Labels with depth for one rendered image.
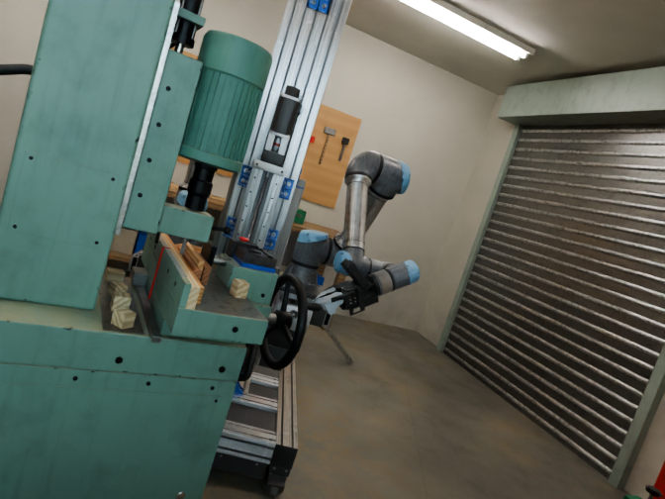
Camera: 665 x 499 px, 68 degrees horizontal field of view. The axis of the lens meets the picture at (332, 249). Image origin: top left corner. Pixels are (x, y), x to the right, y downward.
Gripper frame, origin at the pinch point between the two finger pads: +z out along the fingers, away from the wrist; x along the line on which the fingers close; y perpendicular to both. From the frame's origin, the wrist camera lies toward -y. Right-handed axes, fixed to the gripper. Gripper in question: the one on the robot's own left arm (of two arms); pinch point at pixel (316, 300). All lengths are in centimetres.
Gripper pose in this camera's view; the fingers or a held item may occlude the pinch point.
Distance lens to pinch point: 145.7
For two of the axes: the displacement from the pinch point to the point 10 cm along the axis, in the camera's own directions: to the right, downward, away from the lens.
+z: -8.8, 2.9, -3.7
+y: 1.6, 9.2, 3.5
